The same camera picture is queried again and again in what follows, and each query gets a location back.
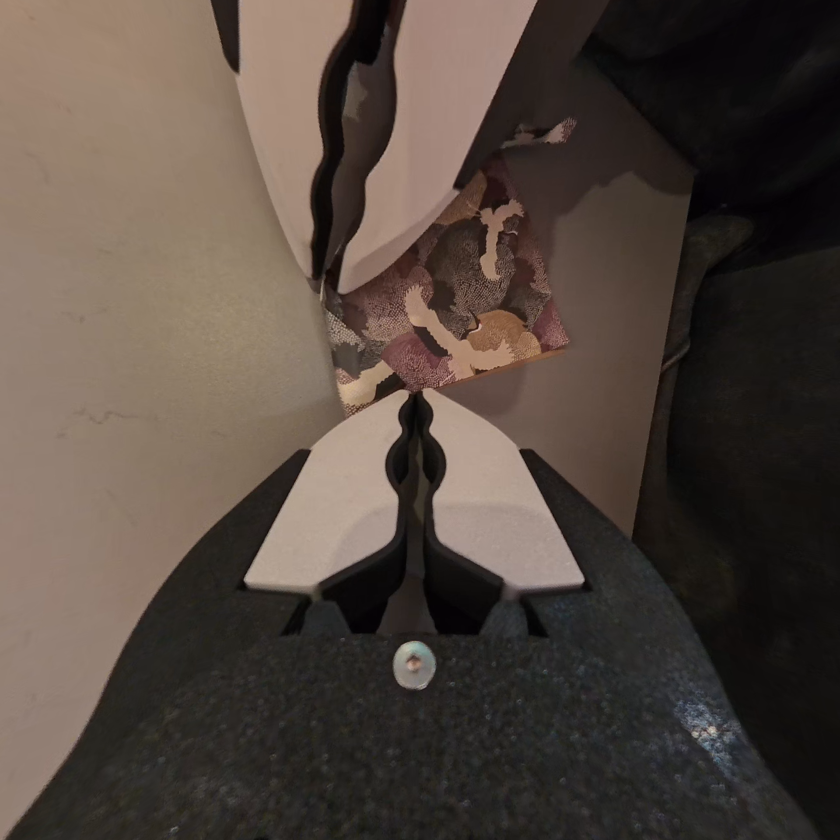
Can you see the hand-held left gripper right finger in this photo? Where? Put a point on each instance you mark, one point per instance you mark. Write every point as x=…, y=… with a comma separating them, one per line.
x=499, y=518

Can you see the bird patterned origami paper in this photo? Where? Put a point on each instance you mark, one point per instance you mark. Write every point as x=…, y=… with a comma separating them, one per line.
x=459, y=295

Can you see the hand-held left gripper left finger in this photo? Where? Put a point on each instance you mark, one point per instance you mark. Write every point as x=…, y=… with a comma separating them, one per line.
x=328, y=512

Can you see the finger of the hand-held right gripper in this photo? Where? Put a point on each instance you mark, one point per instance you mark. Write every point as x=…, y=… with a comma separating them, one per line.
x=282, y=98
x=453, y=85

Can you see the person's dark sweater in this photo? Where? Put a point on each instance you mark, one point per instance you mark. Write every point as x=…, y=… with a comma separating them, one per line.
x=722, y=79

